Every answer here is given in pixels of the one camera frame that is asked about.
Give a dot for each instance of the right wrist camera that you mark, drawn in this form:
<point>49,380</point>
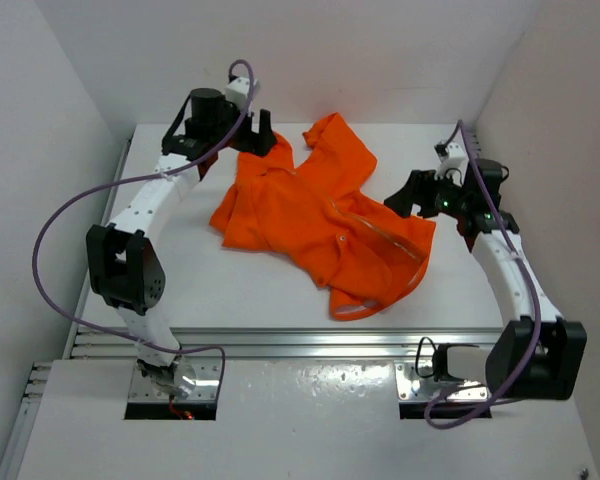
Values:
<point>451,156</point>

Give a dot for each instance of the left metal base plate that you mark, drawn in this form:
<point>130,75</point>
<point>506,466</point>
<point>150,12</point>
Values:
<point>187,380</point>

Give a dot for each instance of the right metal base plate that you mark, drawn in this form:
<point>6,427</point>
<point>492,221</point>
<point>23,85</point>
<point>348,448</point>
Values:
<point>412,388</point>

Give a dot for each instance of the metal base plate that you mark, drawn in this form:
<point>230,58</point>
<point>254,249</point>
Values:
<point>412,388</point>
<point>187,380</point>

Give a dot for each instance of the aluminium rail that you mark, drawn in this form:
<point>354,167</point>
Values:
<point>340,343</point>

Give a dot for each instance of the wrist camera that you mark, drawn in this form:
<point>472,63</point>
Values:
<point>237,90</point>
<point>451,156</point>

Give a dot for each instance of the white front cover panel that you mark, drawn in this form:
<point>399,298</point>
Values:
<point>291,420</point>

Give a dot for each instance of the orange jacket with pink lining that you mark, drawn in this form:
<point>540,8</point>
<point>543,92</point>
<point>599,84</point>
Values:
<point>367,256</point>

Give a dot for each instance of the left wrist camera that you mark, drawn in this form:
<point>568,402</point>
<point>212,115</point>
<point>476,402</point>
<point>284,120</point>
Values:
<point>237,90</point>

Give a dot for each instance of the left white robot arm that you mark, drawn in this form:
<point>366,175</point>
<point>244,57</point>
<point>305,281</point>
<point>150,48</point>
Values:
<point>123,265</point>

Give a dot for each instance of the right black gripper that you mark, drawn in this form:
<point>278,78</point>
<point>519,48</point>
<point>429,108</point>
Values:
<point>418,190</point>

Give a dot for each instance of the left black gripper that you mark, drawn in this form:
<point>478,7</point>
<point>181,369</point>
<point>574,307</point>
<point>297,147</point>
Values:
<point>255,143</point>

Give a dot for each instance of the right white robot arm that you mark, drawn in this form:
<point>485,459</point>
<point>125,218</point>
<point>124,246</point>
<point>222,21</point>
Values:
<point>538,354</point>

